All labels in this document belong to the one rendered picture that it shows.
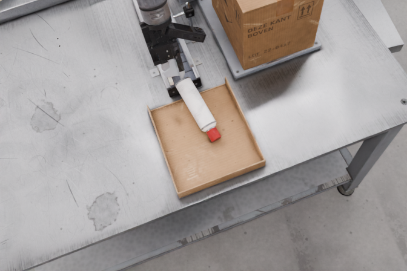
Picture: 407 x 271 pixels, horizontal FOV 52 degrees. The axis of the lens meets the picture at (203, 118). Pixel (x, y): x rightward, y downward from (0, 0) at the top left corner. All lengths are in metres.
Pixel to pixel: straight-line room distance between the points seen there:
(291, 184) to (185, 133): 0.72
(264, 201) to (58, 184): 0.88
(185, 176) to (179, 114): 0.20
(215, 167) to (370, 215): 1.06
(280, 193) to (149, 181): 0.76
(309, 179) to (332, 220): 0.28
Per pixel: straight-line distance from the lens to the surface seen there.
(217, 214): 1.79
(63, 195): 1.28
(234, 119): 1.25
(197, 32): 1.16
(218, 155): 1.21
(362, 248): 2.05
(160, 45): 1.14
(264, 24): 1.18
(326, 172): 1.87
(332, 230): 2.04
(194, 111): 1.21
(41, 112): 1.43
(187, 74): 1.30
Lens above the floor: 1.95
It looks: 62 degrees down
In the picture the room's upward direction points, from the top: 12 degrees counter-clockwise
